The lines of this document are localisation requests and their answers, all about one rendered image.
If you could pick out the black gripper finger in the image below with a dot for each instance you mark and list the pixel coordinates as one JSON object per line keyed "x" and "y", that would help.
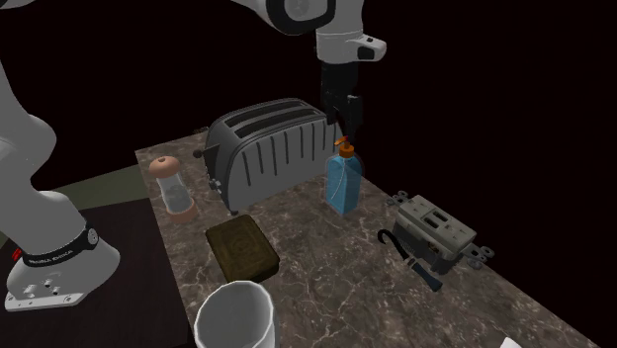
{"x": 332, "y": 116}
{"x": 353, "y": 115}

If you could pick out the brown patterned book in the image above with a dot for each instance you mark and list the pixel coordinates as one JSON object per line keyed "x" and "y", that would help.
{"x": 243, "y": 250}

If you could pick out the grey two-slot toaster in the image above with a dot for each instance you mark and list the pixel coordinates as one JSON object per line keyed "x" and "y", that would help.
{"x": 277, "y": 168}

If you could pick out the clear grinder with tan cap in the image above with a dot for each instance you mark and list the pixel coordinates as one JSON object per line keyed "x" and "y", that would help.
{"x": 173, "y": 192}

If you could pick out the white cup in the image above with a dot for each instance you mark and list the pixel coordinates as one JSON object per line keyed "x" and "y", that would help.
{"x": 226, "y": 313}

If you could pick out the white object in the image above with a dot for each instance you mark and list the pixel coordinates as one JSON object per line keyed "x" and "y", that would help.
{"x": 510, "y": 343}

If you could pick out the grey electrical outlet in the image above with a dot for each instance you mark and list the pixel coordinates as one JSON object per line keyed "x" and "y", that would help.
{"x": 434, "y": 226}

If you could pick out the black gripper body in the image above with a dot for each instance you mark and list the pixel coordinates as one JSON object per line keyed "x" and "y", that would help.
{"x": 339, "y": 79}

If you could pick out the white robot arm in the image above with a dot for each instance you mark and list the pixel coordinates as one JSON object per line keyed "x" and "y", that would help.
{"x": 29, "y": 159}

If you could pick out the dark robot stand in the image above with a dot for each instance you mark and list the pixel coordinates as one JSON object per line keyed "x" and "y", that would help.
{"x": 125, "y": 270}

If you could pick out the blue soap bottle orange pump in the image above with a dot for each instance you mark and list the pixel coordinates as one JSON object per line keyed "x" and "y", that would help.
{"x": 343, "y": 185}

